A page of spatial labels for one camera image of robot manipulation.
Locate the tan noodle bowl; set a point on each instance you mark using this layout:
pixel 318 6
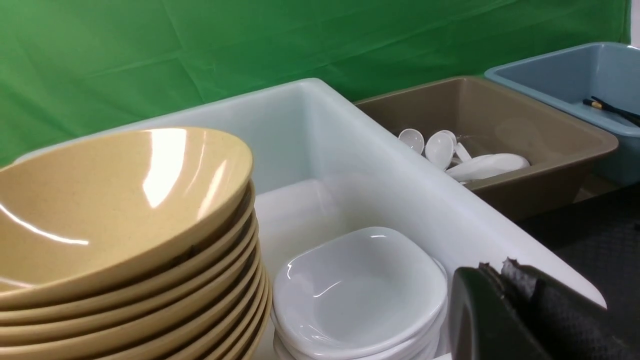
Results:
pixel 89 217

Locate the white spoon in bin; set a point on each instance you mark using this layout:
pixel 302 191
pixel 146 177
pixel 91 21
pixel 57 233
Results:
pixel 441 148
pixel 413 139

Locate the white square sauce dish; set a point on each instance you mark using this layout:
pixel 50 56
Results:
pixel 371 294

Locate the brown plastic bin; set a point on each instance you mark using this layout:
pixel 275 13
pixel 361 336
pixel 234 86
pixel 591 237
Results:
pixel 488 118

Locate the black chopsticks bundle in bin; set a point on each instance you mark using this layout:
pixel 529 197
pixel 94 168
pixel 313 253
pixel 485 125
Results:
pixel 597 103

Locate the large white plastic tub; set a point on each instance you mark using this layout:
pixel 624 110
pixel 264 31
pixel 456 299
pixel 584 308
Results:
pixel 323 168

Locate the green cloth backdrop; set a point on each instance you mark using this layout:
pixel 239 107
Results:
pixel 70 68

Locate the blue plastic bin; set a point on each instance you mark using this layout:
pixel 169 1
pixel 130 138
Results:
pixel 562 79

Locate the stack of tan bowls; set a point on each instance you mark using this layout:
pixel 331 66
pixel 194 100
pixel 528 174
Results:
pixel 215 289

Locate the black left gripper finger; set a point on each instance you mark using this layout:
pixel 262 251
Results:
pixel 523 313

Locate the large white spoon lying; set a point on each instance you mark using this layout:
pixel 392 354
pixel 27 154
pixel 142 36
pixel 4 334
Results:
pixel 487 166

